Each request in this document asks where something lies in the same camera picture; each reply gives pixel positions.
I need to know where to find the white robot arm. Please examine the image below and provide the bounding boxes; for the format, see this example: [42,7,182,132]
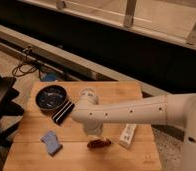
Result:
[71,88,196,171]

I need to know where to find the black striped block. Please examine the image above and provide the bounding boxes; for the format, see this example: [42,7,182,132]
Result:
[52,101,75,125]

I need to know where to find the white tube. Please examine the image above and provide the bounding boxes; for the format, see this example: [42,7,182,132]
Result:
[119,124,137,148]

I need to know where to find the blue sponge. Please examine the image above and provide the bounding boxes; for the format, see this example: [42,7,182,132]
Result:
[41,131,63,156]

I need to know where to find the dark blue bowl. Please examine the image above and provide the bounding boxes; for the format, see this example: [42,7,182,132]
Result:
[35,85,67,110]

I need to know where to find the blue object on floor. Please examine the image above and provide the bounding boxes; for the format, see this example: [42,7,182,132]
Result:
[41,73,56,82]

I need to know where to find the black chair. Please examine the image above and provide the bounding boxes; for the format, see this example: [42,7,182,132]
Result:
[0,76,24,147]

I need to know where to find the metal floor rail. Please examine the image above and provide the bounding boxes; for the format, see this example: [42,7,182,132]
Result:
[0,21,196,141]

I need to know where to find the black cable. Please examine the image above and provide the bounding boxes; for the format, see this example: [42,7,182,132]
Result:
[11,46,42,78]

